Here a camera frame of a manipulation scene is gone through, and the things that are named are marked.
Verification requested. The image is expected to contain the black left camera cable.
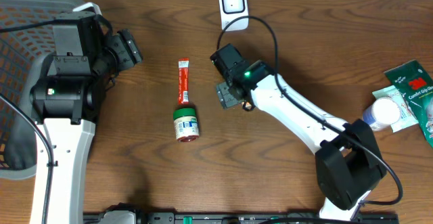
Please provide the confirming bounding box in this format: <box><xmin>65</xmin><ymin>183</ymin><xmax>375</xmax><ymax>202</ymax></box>
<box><xmin>0</xmin><ymin>19</ymin><xmax>58</xmax><ymax>224</ymax></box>

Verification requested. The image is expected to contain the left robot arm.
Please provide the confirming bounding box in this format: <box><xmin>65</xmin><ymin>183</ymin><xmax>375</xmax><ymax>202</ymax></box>
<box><xmin>30</xmin><ymin>10</ymin><xmax>143</xmax><ymax>223</ymax></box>

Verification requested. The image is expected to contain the red box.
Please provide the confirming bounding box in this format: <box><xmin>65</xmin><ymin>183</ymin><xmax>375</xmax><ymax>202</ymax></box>
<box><xmin>178</xmin><ymin>58</ymin><xmax>189</xmax><ymax>105</ymax></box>

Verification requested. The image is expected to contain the black camera cable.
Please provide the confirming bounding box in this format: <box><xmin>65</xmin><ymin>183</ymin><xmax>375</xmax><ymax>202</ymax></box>
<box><xmin>0</xmin><ymin>19</ymin><xmax>58</xmax><ymax>224</ymax></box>
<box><xmin>216</xmin><ymin>15</ymin><xmax>404</xmax><ymax>207</ymax></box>

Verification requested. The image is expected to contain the black right camera cable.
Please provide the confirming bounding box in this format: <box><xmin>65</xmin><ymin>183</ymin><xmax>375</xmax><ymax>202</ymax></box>
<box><xmin>216</xmin><ymin>15</ymin><xmax>404</xmax><ymax>207</ymax></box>

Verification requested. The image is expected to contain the white cotton swab tub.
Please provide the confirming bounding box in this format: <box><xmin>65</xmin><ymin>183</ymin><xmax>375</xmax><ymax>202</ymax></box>
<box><xmin>362</xmin><ymin>97</ymin><xmax>401</xmax><ymax>131</ymax></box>

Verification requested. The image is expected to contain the white barcode scanner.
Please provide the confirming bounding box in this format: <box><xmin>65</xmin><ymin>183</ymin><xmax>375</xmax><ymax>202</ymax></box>
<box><xmin>219</xmin><ymin>0</ymin><xmax>248</xmax><ymax>30</ymax></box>

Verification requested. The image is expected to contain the orange Kleenex tissue pack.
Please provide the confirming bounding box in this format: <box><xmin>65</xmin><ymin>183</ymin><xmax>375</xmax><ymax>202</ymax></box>
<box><xmin>242</xmin><ymin>102</ymin><xmax>255</xmax><ymax>112</ymax></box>

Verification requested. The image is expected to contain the green 3M gloves package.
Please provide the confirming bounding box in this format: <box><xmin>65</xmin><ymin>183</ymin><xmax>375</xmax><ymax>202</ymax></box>
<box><xmin>384</xmin><ymin>60</ymin><xmax>432</xmax><ymax>146</ymax></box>

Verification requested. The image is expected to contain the black mounting rail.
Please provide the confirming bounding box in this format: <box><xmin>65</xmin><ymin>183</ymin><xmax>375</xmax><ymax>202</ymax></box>
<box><xmin>83</xmin><ymin>212</ymin><xmax>399</xmax><ymax>224</ymax></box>

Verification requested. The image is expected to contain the grey plastic shopping basket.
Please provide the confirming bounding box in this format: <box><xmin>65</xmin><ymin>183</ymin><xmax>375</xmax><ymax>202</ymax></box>
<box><xmin>1</xmin><ymin>0</ymin><xmax>84</xmax><ymax>180</ymax></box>

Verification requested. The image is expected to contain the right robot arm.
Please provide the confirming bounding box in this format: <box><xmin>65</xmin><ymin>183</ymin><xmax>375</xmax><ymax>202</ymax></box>
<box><xmin>212</xmin><ymin>60</ymin><xmax>386</xmax><ymax>221</ymax></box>

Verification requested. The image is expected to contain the mint green wipes pack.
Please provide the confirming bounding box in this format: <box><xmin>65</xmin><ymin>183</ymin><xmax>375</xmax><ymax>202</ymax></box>
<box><xmin>372</xmin><ymin>85</ymin><xmax>419</xmax><ymax>133</ymax></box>

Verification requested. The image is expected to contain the green lid jar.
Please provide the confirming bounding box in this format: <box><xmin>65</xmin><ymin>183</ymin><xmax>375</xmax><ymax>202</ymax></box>
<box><xmin>173</xmin><ymin>108</ymin><xmax>200</xmax><ymax>142</ymax></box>

